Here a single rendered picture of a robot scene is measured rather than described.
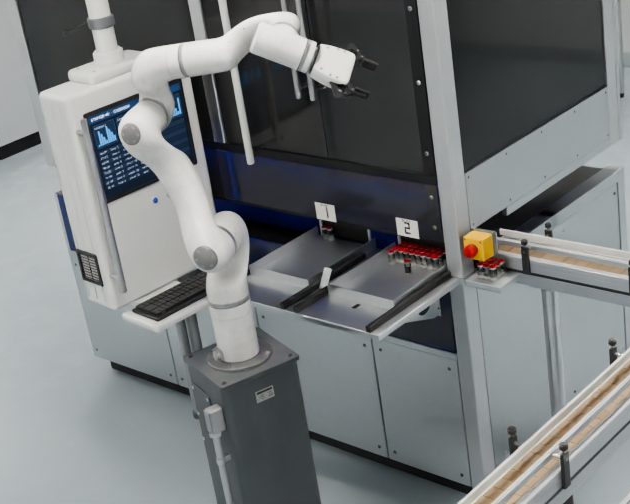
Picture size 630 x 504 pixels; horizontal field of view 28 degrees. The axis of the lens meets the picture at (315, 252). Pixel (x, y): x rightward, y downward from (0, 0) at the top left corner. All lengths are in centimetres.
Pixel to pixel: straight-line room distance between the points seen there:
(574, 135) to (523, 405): 93
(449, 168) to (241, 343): 80
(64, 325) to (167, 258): 190
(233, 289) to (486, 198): 88
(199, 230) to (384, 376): 113
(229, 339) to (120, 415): 175
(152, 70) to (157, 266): 113
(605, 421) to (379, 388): 145
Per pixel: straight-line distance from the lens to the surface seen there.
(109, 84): 407
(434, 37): 361
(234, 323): 354
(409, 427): 434
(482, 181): 387
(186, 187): 342
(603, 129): 447
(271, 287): 399
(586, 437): 298
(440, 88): 365
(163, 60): 331
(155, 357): 522
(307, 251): 420
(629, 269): 364
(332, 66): 322
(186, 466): 483
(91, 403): 541
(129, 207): 418
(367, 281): 392
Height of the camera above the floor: 256
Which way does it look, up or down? 24 degrees down
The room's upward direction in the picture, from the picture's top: 9 degrees counter-clockwise
